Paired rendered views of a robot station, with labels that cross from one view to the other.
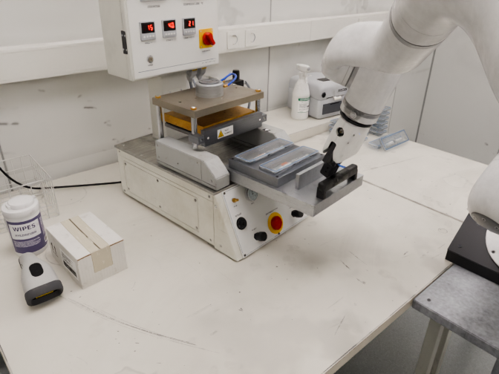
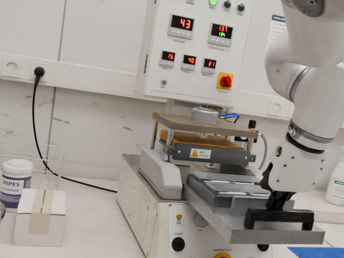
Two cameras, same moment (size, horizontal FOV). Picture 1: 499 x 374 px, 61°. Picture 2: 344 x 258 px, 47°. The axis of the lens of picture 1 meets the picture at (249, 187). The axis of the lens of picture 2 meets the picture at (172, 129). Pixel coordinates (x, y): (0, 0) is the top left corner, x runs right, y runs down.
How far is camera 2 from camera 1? 0.42 m
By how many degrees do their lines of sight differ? 33
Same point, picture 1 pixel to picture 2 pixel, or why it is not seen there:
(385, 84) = (327, 99)
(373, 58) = (287, 46)
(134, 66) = (147, 83)
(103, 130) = (133, 151)
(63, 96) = (110, 112)
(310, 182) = not seen: hidden behind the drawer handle
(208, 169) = (162, 175)
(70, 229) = (38, 195)
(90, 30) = not seen: hidden behind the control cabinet
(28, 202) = (22, 164)
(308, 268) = not seen: outside the picture
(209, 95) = (199, 119)
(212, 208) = (155, 216)
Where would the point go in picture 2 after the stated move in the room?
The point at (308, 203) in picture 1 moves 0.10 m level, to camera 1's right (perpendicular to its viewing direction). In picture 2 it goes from (228, 226) to (280, 243)
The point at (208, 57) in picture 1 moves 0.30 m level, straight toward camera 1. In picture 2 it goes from (223, 98) to (192, 98)
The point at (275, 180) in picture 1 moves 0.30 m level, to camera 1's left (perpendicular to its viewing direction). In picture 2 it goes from (212, 198) to (104, 163)
